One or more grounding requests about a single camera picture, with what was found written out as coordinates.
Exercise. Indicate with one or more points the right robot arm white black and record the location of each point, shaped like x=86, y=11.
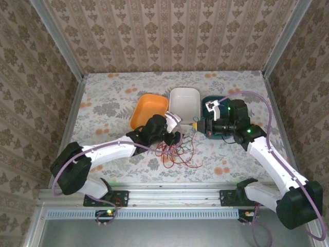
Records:
x=272, y=159

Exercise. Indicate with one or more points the aluminium lower frame rail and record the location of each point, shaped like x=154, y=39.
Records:
x=320, y=243
x=33, y=226

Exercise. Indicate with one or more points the white plastic bin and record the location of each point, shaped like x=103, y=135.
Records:
x=185, y=103

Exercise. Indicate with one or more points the black controller box with LED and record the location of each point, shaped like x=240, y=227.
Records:
x=246, y=214
x=102, y=213

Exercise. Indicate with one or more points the aluminium frame post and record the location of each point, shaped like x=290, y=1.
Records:
x=59, y=43
x=288, y=36

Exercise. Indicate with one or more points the grey metal shelf panel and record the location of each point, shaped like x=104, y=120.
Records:
x=167, y=234

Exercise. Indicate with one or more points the aluminium base frame rail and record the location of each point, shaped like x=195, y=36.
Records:
x=174, y=195

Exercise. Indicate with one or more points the orange plastic bin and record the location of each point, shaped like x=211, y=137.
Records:
x=149, y=108

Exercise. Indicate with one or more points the floral patterned table cover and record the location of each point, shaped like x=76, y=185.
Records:
x=115, y=85

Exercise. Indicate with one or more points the dark green plastic bin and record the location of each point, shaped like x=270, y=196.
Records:
x=224, y=110

